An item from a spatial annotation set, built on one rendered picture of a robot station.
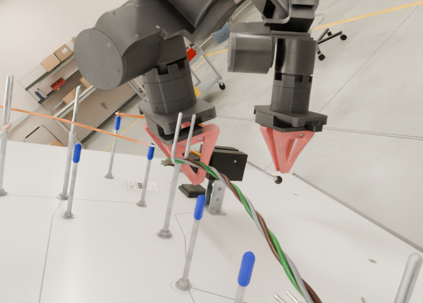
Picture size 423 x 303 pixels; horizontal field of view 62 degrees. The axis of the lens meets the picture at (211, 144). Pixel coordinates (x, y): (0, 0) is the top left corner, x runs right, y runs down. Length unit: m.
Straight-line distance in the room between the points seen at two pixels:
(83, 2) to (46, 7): 0.77
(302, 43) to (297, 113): 0.10
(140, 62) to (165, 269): 0.20
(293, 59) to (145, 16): 0.24
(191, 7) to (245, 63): 0.18
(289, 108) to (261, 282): 0.26
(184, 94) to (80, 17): 8.27
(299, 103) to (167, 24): 0.25
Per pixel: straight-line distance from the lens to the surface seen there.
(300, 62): 0.52
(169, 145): 0.39
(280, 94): 0.53
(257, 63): 0.51
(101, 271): 0.35
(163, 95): 0.40
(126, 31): 0.33
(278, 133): 0.52
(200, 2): 0.35
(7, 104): 0.46
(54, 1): 8.67
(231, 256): 0.41
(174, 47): 0.40
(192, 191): 0.55
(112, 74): 0.34
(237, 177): 0.50
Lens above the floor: 1.36
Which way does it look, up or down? 22 degrees down
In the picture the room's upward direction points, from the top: 39 degrees counter-clockwise
